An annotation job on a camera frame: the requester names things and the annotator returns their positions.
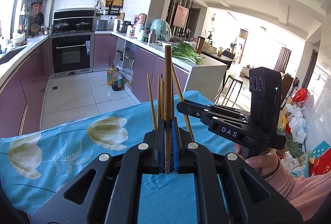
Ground silver countertop appliance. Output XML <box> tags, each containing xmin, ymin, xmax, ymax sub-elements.
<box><xmin>94</xmin><ymin>19</ymin><xmax>108</xmax><ymax>31</ymax></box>

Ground pink base cabinets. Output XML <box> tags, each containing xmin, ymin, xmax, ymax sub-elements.
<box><xmin>94</xmin><ymin>33</ymin><xmax>228</xmax><ymax>103</ymax></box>
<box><xmin>0</xmin><ymin>35</ymin><xmax>53</xmax><ymax>137</ymax></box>

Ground black stool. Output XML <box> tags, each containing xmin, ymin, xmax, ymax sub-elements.
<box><xmin>222</xmin><ymin>75</ymin><xmax>245</xmax><ymax>104</ymax></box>

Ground black wall rack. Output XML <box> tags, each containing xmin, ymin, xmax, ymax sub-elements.
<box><xmin>97</xmin><ymin>0</ymin><xmax>124</xmax><ymax>16</ymax></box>

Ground steel stockpot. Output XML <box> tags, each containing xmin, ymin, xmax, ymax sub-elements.
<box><xmin>116</xmin><ymin>20</ymin><xmax>131</xmax><ymax>33</ymax></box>

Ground blue floral tablecloth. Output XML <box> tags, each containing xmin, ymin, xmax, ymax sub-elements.
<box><xmin>0</xmin><ymin>90</ymin><xmax>243</xmax><ymax>224</ymax></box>

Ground black lidded pot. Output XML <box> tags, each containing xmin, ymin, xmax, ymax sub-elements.
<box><xmin>54</xmin><ymin>21</ymin><xmax>70</xmax><ymax>32</ymax></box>
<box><xmin>75</xmin><ymin>20</ymin><xmax>91</xmax><ymax>31</ymax></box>

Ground kitchen sink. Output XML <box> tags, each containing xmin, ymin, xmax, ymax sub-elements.
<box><xmin>0</xmin><ymin>44</ymin><xmax>28</xmax><ymax>64</ymax></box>

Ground person's right forearm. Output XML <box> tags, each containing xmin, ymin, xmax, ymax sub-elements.
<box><xmin>264</xmin><ymin>159</ymin><xmax>331</xmax><ymax>214</ymax></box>

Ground black built-in oven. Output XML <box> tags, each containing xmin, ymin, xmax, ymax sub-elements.
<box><xmin>49</xmin><ymin>34</ymin><xmax>95</xmax><ymax>77</ymax></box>

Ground mint green appliance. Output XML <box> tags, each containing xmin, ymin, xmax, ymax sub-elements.
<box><xmin>150</xmin><ymin>19</ymin><xmax>171</xmax><ymax>41</ymax></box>

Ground pink wall picture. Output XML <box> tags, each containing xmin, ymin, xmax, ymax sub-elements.
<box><xmin>173</xmin><ymin>4</ymin><xmax>189</xmax><ymax>28</ymax></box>

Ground person's right hand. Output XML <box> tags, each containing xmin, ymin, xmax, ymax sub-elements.
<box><xmin>234</xmin><ymin>143</ymin><xmax>280</xmax><ymax>178</ymax></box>

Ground bunch of brown chopsticks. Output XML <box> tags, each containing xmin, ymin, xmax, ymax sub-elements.
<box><xmin>146</xmin><ymin>73</ymin><xmax>166</xmax><ymax>131</ymax></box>

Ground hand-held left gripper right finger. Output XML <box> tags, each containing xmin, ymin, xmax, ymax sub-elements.
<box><xmin>171</xmin><ymin>117</ymin><xmax>304</xmax><ymax>224</ymax></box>

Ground leafy green vegetables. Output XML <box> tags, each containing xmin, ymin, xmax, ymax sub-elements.
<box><xmin>171</xmin><ymin>42</ymin><xmax>205</xmax><ymax>64</ymax></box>

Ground dark sauce bottle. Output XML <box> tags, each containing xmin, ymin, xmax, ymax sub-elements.
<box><xmin>112</xmin><ymin>68</ymin><xmax>123</xmax><ymax>91</ymax></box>

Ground pile of plastic bags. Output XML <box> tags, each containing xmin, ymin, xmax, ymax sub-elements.
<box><xmin>279</xmin><ymin>87</ymin><xmax>331</xmax><ymax>178</ymax></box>

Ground dining table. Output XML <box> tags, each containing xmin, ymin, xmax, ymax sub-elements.
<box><xmin>202</xmin><ymin>50</ymin><xmax>236</xmax><ymax>64</ymax></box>

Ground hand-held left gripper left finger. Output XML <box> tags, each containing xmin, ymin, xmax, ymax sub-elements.
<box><xmin>30</xmin><ymin>118</ymin><xmax>166</xmax><ymax>224</ymax></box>

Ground yellow oil bottle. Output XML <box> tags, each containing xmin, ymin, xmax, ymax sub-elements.
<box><xmin>107</xmin><ymin>65</ymin><xmax>115</xmax><ymax>86</ymax></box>

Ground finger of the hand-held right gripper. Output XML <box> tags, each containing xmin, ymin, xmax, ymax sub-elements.
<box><xmin>182</xmin><ymin>100</ymin><xmax>250</xmax><ymax>117</ymax></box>
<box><xmin>176</xmin><ymin>104</ymin><xmax>249</xmax><ymax>125</ymax></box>

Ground clear plastic bag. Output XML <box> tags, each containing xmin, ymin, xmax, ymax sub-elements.
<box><xmin>120</xmin><ymin>68</ymin><xmax>133</xmax><ymax>85</ymax></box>

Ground slim bamboo chopstick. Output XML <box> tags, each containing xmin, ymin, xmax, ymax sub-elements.
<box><xmin>165</xmin><ymin>46</ymin><xmax>172</xmax><ymax>175</ymax></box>
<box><xmin>171</xmin><ymin>62</ymin><xmax>194</xmax><ymax>140</ymax></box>

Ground white pot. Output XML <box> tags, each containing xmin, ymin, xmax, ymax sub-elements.
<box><xmin>12</xmin><ymin>34</ymin><xmax>26</xmax><ymax>46</ymax></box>

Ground steel thermos bottle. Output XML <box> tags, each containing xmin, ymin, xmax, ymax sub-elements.
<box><xmin>148</xmin><ymin>29</ymin><xmax>158</xmax><ymax>44</ymax></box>

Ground black stove hood unit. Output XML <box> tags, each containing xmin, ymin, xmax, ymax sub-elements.
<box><xmin>53</xmin><ymin>8</ymin><xmax>96</xmax><ymax>35</ymax></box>

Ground brown tumbler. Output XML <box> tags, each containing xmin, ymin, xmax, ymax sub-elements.
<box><xmin>196</xmin><ymin>36</ymin><xmax>205</xmax><ymax>55</ymax></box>

